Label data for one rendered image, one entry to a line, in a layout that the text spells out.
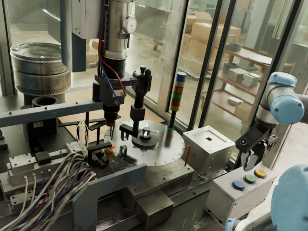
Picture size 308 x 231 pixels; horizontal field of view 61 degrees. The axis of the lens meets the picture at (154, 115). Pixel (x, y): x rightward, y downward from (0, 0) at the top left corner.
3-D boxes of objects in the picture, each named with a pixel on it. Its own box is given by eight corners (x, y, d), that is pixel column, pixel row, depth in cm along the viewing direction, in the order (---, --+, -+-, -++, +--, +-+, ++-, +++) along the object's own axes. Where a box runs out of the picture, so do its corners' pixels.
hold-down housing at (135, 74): (140, 116, 98) (147, 64, 89) (146, 122, 94) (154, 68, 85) (126, 117, 95) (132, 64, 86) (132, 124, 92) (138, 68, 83)
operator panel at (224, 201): (245, 185, 121) (255, 159, 114) (266, 201, 114) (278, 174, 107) (203, 208, 105) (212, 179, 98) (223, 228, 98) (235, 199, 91)
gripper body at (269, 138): (273, 151, 91) (286, 122, 86) (258, 158, 87) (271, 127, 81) (255, 140, 97) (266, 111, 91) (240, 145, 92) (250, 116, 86)
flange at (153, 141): (150, 151, 100) (151, 145, 99) (126, 140, 104) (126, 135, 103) (163, 138, 109) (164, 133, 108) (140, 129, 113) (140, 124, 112)
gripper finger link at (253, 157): (260, 172, 95) (268, 151, 91) (250, 177, 92) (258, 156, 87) (253, 167, 97) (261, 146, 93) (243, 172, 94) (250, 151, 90)
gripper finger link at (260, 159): (260, 167, 89) (269, 146, 85) (257, 168, 89) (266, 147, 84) (249, 159, 93) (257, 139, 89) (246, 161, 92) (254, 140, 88)
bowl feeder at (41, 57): (62, 94, 177) (60, 41, 160) (79, 115, 156) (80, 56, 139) (12, 101, 160) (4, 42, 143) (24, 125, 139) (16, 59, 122)
